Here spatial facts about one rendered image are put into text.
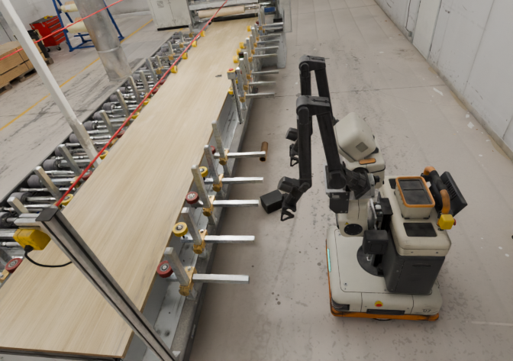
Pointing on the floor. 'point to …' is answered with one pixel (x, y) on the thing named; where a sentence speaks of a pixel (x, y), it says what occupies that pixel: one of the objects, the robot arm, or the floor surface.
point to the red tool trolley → (49, 26)
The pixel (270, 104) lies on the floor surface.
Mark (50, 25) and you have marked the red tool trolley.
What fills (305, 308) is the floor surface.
